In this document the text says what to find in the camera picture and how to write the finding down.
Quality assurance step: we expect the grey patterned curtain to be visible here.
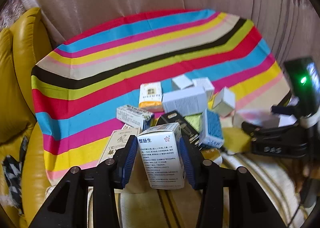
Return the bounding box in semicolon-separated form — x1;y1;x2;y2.
0;0;53;29

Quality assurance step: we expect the white speckled box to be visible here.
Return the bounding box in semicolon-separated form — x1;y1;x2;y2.
192;77;215;100

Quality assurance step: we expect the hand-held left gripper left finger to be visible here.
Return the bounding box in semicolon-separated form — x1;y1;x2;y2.
29;134;140;228

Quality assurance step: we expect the yellow cushion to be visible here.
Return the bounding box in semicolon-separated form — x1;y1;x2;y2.
0;7;54;228

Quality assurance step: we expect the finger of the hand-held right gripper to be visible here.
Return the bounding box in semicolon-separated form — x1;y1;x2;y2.
241;121;300;141
271;105;299;116

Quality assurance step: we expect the white box blue print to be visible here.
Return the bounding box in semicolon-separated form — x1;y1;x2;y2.
137;122;186;190

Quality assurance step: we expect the small white box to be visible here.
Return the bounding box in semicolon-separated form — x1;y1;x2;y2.
171;74;194;90

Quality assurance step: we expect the striped colourful tablecloth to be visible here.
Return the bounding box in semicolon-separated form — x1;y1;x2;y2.
31;9;292;186

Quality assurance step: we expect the black white patterned cloth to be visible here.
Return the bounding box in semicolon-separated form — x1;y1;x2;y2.
2;135;29;216

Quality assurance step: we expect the gold box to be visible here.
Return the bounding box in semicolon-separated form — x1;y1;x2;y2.
201;148;223;166

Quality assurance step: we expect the small printed box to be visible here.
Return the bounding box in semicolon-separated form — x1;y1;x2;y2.
121;123;141;131

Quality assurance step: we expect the white beige cube box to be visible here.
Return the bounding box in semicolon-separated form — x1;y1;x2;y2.
212;87;236;118

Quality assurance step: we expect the white green box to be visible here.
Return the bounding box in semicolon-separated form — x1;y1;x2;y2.
116;104;154;129

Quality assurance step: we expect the orange white box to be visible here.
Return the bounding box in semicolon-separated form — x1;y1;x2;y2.
139;81;163;112

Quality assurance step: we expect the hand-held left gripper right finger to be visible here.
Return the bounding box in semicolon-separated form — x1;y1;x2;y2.
179;136;285;228

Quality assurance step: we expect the blurred white box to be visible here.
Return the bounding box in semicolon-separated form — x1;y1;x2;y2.
239;108;297;129

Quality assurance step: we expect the small white object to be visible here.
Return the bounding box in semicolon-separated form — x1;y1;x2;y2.
20;0;38;9

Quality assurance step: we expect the plain beige box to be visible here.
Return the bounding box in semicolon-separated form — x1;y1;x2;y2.
232;113;247;128

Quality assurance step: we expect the black box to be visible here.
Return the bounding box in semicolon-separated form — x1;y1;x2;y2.
156;110;201;145

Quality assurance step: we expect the yellow sponge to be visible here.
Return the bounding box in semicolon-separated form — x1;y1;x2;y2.
221;127;252;155

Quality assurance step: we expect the large white box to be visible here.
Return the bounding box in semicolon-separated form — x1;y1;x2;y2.
162;86;208;116

